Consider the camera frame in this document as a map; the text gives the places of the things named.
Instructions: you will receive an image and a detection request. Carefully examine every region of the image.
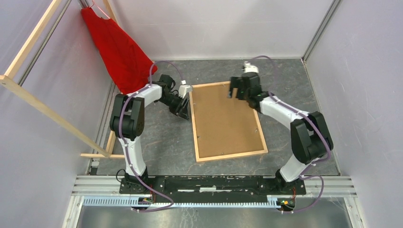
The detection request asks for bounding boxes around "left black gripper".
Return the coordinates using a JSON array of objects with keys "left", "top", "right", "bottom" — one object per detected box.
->
[{"left": 157, "top": 93, "right": 190, "bottom": 121}]

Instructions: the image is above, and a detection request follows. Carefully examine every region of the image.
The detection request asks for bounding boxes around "wooden picture frame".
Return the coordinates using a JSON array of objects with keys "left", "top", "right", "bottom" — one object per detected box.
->
[{"left": 189, "top": 81, "right": 269, "bottom": 163}]

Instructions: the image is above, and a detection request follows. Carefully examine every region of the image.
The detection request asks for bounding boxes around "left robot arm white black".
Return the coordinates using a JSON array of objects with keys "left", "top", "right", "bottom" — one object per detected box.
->
[{"left": 109, "top": 75, "right": 192, "bottom": 194}]

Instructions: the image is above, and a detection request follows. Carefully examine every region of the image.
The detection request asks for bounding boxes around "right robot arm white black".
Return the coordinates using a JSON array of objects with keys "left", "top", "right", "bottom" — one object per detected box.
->
[{"left": 228, "top": 72, "right": 334, "bottom": 194}]

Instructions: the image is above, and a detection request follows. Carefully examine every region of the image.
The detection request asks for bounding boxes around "red hanging shirt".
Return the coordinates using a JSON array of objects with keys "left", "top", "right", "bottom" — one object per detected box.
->
[{"left": 81, "top": 8, "right": 153, "bottom": 94}]

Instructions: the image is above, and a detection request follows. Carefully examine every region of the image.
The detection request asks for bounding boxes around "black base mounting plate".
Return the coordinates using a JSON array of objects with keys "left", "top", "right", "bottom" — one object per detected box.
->
[{"left": 119, "top": 175, "right": 307, "bottom": 204}]

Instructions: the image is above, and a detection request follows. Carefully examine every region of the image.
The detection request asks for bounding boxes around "wooden clothes rack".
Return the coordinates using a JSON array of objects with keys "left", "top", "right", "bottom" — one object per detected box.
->
[{"left": 0, "top": 0, "right": 113, "bottom": 156}]

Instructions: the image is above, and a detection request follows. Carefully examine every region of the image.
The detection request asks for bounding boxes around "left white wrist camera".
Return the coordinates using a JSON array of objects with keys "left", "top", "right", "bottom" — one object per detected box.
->
[{"left": 178, "top": 80, "right": 192, "bottom": 98}]

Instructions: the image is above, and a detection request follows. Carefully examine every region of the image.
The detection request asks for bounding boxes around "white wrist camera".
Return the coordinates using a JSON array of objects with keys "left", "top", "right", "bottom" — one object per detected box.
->
[
  {"left": 178, "top": 80, "right": 192, "bottom": 98},
  {"left": 242, "top": 61, "right": 259, "bottom": 74}
]

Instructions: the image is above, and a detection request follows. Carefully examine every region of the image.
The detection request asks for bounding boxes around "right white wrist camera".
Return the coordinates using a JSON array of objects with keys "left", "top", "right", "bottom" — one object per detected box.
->
[{"left": 242, "top": 61, "right": 259, "bottom": 74}]

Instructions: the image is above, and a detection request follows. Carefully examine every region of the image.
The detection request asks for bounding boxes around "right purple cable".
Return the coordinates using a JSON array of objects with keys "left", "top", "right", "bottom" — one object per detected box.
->
[{"left": 251, "top": 55, "right": 333, "bottom": 215}]

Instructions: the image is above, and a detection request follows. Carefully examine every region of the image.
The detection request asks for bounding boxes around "purple cable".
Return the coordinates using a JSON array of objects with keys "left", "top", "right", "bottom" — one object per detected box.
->
[
  {"left": 118, "top": 60, "right": 186, "bottom": 213},
  {"left": 251, "top": 55, "right": 333, "bottom": 215}
]

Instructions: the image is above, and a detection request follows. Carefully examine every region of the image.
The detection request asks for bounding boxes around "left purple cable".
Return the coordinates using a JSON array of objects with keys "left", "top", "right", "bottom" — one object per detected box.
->
[{"left": 118, "top": 60, "right": 186, "bottom": 213}]

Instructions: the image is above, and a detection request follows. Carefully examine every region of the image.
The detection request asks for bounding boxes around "aluminium rail base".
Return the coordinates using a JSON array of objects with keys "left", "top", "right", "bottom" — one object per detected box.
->
[{"left": 62, "top": 175, "right": 366, "bottom": 228}]

